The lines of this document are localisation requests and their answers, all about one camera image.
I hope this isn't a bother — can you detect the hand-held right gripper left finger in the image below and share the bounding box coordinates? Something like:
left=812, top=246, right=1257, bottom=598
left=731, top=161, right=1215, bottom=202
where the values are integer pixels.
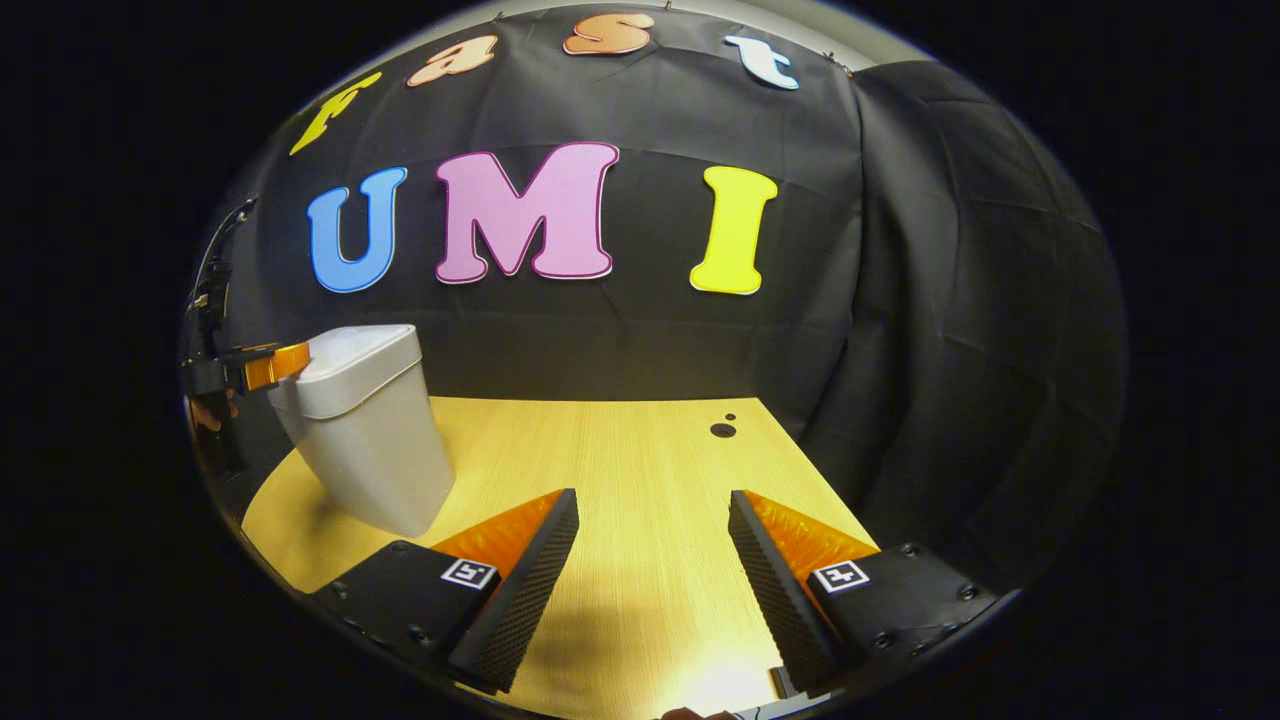
left=310, top=488, right=579, bottom=694

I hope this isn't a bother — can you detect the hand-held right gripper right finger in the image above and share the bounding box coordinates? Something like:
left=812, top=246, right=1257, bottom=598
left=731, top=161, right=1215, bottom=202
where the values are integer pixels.
left=727, top=490, right=1001, bottom=696

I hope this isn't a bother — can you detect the grey desktop garbage bin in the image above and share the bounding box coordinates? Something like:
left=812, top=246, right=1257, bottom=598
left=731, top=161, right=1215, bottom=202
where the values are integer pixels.
left=266, top=323, right=456, bottom=538

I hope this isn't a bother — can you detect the wooden desktop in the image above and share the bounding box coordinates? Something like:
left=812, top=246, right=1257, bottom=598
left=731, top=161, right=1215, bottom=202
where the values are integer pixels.
left=243, top=397, right=881, bottom=720

